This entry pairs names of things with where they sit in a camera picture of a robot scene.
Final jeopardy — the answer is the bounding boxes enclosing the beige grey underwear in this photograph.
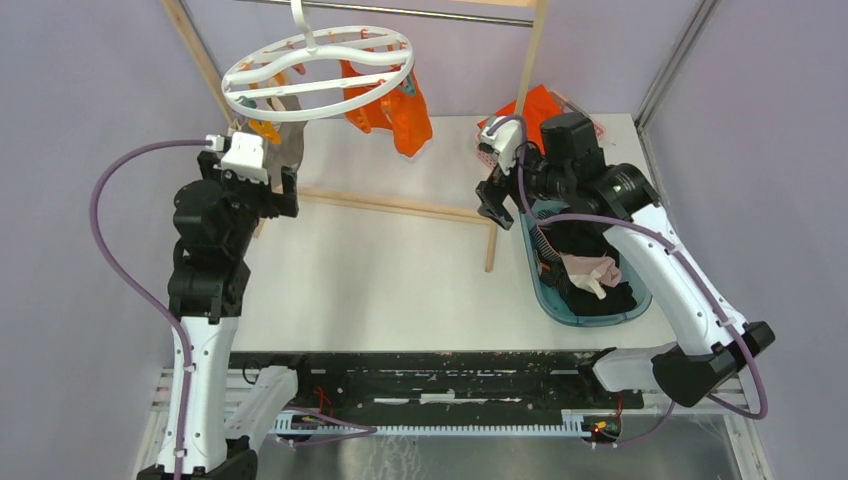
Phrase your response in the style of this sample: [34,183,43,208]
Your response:
[248,120,307,180]

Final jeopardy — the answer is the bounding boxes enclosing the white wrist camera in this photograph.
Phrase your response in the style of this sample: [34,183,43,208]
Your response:
[205,132,270,185]
[476,115,526,174]

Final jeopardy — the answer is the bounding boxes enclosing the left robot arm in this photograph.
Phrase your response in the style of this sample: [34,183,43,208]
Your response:
[137,150,315,479]

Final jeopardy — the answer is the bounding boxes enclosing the orange cloth in basket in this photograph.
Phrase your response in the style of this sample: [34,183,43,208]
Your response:
[522,84,564,144]

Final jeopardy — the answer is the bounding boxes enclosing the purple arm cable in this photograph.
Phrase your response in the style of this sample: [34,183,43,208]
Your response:
[89,139,213,480]
[483,113,770,447]

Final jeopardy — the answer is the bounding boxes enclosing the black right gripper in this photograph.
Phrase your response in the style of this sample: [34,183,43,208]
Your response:
[477,134,575,230]

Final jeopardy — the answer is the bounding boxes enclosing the teal clothespin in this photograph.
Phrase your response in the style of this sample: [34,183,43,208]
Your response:
[237,96,257,109]

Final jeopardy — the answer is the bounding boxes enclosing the pink garment in basin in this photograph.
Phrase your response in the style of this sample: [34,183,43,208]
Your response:
[559,253,622,300]

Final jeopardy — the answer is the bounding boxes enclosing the dark clothes in basin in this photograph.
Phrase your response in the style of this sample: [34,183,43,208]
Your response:
[529,222,639,317]

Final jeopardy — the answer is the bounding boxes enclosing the orange underwear on hanger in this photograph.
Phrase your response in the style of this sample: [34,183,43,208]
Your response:
[344,72,433,158]

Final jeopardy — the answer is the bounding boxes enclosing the wooden rack frame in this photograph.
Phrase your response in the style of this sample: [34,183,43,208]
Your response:
[160,0,550,274]

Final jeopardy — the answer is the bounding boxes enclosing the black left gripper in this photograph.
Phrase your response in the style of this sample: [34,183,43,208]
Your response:
[200,150,299,255]

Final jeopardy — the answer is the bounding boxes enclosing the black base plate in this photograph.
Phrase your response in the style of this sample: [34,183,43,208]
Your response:
[229,351,644,427]

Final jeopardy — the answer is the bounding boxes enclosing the white round clip hanger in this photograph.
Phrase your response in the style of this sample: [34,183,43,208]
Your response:
[220,1,415,123]

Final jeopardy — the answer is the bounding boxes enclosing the metal hanging rod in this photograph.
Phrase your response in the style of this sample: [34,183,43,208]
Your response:
[231,0,535,29]

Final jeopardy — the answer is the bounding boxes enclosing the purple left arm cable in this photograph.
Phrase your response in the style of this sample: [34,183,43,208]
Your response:
[89,139,213,480]

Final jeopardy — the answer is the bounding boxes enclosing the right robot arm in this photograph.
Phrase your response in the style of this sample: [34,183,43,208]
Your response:
[476,112,776,408]

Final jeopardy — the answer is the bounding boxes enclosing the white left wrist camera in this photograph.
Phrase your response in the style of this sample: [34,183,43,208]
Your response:
[205,132,270,185]

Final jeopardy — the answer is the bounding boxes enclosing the teal plastic basin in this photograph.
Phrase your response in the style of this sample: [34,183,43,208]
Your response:
[519,214,652,327]

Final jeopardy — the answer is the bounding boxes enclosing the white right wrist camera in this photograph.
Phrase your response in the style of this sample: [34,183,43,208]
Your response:
[476,115,526,174]

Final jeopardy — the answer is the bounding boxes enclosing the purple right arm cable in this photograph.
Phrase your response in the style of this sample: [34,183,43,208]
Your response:
[483,113,770,447]

